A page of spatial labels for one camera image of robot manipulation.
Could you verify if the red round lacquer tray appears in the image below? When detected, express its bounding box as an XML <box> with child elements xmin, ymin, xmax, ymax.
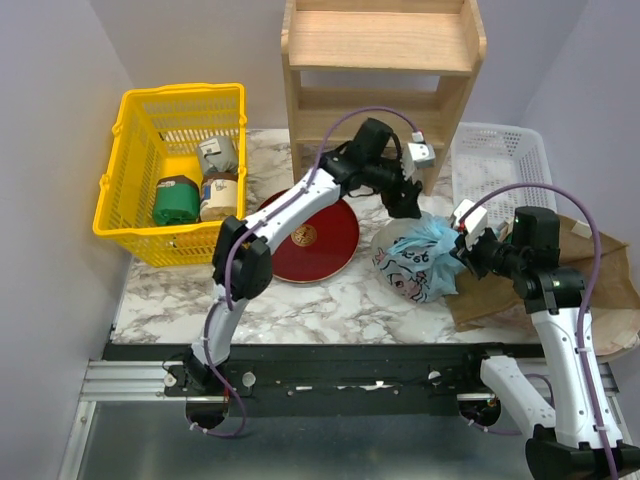
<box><xmin>272</xmin><ymin>200</ymin><xmax>360</xmax><ymax>283</ymax></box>

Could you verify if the aluminium frame profile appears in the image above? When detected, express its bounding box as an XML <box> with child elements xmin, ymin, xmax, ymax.
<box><xmin>55</xmin><ymin>358</ymin><xmax>174</xmax><ymax>480</ymax></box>

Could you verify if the wooden shelf rack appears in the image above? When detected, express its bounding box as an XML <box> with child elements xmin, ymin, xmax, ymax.
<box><xmin>281</xmin><ymin>0</ymin><xmax>487</xmax><ymax>194</ymax></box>

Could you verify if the white plastic mesh basket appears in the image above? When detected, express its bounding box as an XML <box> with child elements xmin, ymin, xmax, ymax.
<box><xmin>450</xmin><ymin>122</ymin><xmax>552</xmax><ymax>204</ymax></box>

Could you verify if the beige wrapped food package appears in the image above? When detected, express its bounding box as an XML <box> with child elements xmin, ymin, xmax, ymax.
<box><xmin>200</xmin><ymin>172</ymin><xmax>238</xmax><ymax>222</ymax></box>

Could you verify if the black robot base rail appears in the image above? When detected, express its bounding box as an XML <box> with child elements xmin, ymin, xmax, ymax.
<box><xmin>103</xmin><ymin>343</ymin><xmax>543</xmax><ymax>425</ymax></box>

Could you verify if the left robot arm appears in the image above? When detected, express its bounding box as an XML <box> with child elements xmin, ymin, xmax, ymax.
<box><xmin>183</xmin><ymin>118</ymin><xmax>435</xmax><ymax>395</ymax></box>

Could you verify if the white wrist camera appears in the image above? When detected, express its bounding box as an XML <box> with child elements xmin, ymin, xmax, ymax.
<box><xmin>449</xmin><ymin>199</ymin><xmax>488</xmax><ymax>250</ymax></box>
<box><xmin>401</xmin><ymin>142</ymin><xmax>436</xmax><ymax>179</ymax></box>

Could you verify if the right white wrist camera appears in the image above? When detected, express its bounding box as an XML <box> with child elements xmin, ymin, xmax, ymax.
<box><xmin>449</xmin><ymin>199</ymin><xmax>488</xmax><ymax>250</ymax></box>

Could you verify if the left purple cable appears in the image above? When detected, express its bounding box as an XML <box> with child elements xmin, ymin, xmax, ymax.
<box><xmin>187</xmin><ymin>105</ymin><xmax>426</xmax><ymax>439</ymax></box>

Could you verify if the light blue plastic bag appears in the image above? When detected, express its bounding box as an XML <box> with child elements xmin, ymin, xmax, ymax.
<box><xmin>371</xmin><ymin>212</ymin><xmax>463</xmax><ymax>303</ymax></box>

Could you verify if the green wrapped food package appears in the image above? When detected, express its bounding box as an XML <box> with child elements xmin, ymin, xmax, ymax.
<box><xmin>152</xmin><ymin>175</ymin><xmax>200</xmax><ymax>226</ymax></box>

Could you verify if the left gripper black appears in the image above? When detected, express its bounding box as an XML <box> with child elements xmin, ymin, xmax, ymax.
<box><xmin>362</xmin><ymin>154</ymin><xmax>422</xmax><ymax>220</ymax></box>

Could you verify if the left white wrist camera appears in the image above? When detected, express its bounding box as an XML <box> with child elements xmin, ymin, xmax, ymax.
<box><xmin>401</xmin><ymin>142</ymin><xmax>436</xmax><ymax>179</ymax></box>

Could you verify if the brown paper grocery bag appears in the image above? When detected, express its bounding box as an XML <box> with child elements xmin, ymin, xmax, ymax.
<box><xmin>445</xmin><ymin>216</ymin><xmax>639</xmax><ymax>361</ymax></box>

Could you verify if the yellow plastic shopping basket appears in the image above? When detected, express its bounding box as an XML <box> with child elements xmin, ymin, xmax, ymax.
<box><xmin>93</xmin><ymin>83</ymin><xmax>248</xmax><ymax>267</ymax></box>

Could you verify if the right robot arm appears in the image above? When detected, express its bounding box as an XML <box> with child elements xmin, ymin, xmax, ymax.
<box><xmin>451</xmin><ymin>200</ymin><xmax>639</xmax><ymax>479</ymax></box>

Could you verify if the grey wrapped food package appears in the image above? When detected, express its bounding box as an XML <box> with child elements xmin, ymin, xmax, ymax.
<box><xmin>196</xmin><ymin>135</ymin><xmax>239</xmax><ymax>175</ymax></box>

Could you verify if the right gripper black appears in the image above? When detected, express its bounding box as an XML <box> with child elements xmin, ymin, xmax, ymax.
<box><xmin>450</xmin><ymin>222</ymin><xmax>527</xmax><ymax>280</ymax></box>

